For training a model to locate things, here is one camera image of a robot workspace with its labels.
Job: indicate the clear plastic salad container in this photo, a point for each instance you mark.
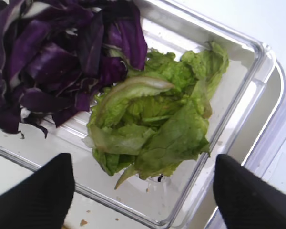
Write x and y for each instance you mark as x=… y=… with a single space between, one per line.
x=169 y=202

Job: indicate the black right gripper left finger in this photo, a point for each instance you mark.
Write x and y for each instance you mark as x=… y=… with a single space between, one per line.
x=42 y=200

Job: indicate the purple cabbage pieces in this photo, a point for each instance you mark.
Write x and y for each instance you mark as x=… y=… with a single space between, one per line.
x=56 y=54

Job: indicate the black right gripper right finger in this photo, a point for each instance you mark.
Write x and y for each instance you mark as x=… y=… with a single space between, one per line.
x=244 y=200

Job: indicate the green lettuce leaves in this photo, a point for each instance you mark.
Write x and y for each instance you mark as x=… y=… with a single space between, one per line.
x=158 y=117

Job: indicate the metal baking tray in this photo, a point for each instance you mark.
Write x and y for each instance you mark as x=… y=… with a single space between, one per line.
x=199 y=205

